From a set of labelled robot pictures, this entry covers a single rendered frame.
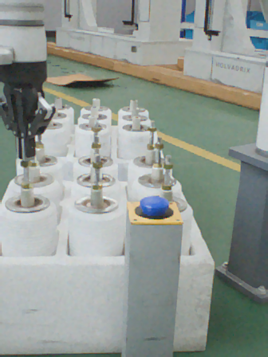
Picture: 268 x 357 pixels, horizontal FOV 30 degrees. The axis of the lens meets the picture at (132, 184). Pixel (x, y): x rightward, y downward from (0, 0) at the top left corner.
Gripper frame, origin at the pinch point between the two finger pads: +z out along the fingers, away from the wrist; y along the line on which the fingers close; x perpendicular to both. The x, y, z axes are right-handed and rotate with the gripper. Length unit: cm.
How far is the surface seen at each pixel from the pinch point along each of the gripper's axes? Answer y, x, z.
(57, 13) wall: 506, -460, 0
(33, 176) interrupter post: 7.5, -7.5, 8.7
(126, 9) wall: 472, -569, -7
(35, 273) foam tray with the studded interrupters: -6.6, 4.3, 18.9
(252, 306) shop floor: -27, -35, 35
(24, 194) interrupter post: -0.4, 1.0, 7.7
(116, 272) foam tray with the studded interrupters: -16.0, -4.9, 18.7
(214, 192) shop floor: 13, -85, 35
